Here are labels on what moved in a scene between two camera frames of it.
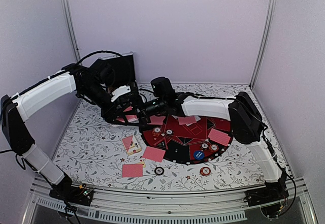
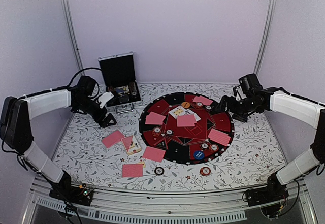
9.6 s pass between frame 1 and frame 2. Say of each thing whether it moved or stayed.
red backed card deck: moved
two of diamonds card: stayed
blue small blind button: stayed
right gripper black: moved
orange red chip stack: stayed
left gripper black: moved
